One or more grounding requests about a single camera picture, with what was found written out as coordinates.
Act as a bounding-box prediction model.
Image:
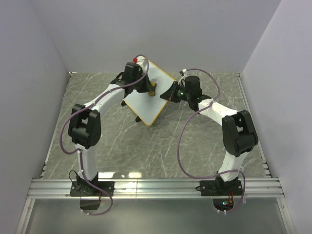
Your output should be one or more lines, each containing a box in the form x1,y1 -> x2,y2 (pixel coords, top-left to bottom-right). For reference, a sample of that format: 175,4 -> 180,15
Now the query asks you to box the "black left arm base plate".
69,180 -> 115,197

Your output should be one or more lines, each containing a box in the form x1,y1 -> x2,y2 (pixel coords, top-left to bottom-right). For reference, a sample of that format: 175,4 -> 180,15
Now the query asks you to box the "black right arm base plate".
195,176 -> 243,196

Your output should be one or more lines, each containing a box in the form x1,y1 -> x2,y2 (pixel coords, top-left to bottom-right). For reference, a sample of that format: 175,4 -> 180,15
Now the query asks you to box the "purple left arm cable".
59,54 -> 149,216

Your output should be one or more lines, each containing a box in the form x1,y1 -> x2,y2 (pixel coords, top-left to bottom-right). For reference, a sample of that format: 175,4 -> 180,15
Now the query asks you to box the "yellow and black eraser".
148,82 -> 156,97

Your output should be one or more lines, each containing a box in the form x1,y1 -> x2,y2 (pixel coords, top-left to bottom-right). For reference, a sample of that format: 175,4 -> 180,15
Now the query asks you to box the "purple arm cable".
59,54 -> 149,216
177,68 -> 246,215

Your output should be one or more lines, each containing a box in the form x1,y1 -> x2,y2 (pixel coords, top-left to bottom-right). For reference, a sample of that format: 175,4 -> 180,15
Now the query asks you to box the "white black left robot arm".
62,57 -> 156,196

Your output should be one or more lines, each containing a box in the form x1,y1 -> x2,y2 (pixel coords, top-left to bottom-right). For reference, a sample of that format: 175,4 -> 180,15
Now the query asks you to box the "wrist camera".
178,69 -> 188,84
133,56 -> 149,73

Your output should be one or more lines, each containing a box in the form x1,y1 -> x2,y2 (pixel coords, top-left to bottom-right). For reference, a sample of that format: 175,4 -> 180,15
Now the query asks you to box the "yellow framed whiteboard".
124,61 -> 175,126

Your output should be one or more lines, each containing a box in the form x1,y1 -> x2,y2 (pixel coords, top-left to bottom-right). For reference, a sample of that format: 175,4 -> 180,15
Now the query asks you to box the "aluminium rail frame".
19,74 -> 286,234

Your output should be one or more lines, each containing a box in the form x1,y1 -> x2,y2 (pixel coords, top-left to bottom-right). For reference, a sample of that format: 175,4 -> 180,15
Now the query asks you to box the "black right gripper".
160,83 -> 191,105

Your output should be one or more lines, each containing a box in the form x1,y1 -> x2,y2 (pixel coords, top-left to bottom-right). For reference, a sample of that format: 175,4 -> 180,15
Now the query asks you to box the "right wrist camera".
178,69 -> 188,84

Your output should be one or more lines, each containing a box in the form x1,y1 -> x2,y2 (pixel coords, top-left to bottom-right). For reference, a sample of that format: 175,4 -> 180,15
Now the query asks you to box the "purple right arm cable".
177,68 -> 246,215

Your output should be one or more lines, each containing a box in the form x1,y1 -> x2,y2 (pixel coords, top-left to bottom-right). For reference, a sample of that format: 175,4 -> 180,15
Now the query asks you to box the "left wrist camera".
133,56 -> 149,73

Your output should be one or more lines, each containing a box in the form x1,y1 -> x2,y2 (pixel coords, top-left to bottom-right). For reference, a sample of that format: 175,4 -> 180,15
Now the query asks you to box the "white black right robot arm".
160,72 -> 258,195

